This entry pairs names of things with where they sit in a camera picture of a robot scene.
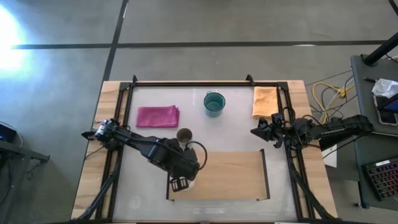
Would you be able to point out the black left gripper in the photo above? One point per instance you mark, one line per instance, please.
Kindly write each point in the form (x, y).
(186, 166)

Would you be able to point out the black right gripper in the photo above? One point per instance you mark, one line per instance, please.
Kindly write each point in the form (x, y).
(277, 134)

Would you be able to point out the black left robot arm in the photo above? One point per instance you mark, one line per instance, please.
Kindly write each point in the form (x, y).
(136, 141)

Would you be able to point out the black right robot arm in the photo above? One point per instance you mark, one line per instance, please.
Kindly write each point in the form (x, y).
(335, 129)

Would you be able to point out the wooden shelf with black ends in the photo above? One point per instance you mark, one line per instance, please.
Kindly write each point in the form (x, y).
(227, 175)

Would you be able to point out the orange folded towel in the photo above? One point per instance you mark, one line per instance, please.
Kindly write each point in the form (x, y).
(265, 102)

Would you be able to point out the white table mat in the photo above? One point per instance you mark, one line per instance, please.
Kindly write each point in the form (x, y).
(149, 199)

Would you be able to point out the small brown cup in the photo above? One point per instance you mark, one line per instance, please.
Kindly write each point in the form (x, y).
(184, 135)

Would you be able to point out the teal enamel mug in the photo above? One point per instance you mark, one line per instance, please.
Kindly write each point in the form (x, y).
(214, 104)

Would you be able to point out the pink folded towel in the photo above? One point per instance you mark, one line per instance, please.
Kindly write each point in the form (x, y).
(157, 116)

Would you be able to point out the white paper sheet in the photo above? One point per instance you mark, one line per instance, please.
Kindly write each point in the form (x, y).
(330, 157)

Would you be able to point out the grey side table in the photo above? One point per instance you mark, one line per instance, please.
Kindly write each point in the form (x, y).
(362, 149)

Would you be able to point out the black pen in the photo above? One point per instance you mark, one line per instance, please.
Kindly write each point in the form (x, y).
(369, 80)

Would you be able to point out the smartphone in pale case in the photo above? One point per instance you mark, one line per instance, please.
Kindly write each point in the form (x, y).
(384, 116)

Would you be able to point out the crumpled white tissue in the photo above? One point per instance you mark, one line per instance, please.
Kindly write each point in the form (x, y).
(385, 87)

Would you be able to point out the black keyboard with coloured keys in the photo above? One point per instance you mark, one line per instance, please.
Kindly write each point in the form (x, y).
(384, 179)

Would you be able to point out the black pole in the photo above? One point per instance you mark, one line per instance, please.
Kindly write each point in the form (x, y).
(381, 51)

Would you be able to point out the black equipment stand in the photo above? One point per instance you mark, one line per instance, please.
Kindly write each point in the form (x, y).
(18, 151)

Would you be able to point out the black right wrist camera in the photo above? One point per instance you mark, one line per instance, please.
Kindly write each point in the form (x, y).
(277, 119)

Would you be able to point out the black metal table frame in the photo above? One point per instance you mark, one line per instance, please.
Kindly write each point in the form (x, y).
(292, 174)

